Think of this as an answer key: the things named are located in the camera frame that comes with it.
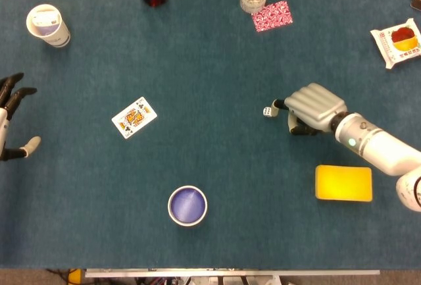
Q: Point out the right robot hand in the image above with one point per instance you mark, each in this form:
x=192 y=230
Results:
x=315 y=105

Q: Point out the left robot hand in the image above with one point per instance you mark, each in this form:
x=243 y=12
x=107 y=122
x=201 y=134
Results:
x=3 y=127

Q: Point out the small white die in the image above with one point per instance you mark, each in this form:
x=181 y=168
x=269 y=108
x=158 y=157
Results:
x=267 y=112

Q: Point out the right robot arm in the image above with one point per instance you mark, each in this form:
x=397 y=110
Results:
x=381 y=146

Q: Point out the yellow sponge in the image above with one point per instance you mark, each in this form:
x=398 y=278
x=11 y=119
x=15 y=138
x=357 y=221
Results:
x=343 y=183

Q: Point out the red patterned playing card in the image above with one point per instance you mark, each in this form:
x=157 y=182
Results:
x=273 y=16

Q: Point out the white snack packet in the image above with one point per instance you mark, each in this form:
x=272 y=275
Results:
x=399 y=43

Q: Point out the white paper cup blue band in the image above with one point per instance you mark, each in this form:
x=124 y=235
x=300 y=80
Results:
x=57 y=36

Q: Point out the teal felt table cloth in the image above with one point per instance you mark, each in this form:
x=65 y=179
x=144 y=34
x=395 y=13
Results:
x=210 y=67

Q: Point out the small white paper packet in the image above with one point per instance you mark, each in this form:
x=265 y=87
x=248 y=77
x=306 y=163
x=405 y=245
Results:
x=46 y=17

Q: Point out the king of clubs card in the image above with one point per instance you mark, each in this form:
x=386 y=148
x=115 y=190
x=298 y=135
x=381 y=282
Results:
x=134 y=118

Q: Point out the picture book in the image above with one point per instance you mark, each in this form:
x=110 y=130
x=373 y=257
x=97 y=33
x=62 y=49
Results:
x=417 y=1

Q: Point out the paper cup blue inside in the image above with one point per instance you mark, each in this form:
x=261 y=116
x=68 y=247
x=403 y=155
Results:
x=187 y=205

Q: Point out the yellow object under frame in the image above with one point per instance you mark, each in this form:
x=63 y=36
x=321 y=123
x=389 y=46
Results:
x=75 y=277

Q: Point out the metal frame rail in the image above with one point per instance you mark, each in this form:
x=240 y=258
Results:
x=230 y=273

